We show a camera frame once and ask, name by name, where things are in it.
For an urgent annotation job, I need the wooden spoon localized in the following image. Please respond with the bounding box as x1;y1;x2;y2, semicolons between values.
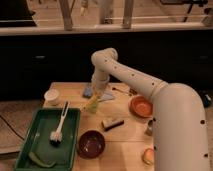
112;87;137;96

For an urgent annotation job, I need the orange round fruit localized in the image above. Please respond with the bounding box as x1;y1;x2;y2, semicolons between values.
142;148;154;165

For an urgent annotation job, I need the clear plastic cup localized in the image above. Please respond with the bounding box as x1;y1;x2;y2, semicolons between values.
88;99;99;113

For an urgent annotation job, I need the green pepper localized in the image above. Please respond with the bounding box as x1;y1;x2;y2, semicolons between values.
28;152;56;168

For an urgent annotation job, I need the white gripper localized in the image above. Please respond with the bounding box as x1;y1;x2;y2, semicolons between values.
91;77;109;93

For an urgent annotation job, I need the metal cup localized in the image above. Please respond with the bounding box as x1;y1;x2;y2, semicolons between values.
145;120;153;136

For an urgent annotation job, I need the green plastic tray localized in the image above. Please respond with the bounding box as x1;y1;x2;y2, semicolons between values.
13;107;82;171

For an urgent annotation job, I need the white paper cup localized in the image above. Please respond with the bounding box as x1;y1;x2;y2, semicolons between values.
44;89;59;106

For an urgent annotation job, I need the blue cloth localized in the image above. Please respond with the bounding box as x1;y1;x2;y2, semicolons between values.
82;84;116;103

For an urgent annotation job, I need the orange bowl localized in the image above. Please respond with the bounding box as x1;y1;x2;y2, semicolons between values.
129;96;153;118

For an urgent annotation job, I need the dark red bowl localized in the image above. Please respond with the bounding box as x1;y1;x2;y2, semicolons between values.
77;130;105;159

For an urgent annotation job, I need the yellow banana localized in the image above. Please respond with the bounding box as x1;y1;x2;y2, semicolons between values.
82;94;98;112

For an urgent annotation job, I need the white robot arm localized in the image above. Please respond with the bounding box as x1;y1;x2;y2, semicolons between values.
91;48;211;171

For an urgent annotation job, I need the dark blue object on floor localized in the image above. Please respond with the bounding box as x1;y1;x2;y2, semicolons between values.
200;93;212;107

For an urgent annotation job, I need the white dish brush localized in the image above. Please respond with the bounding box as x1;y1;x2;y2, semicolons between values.
50;101;69;146

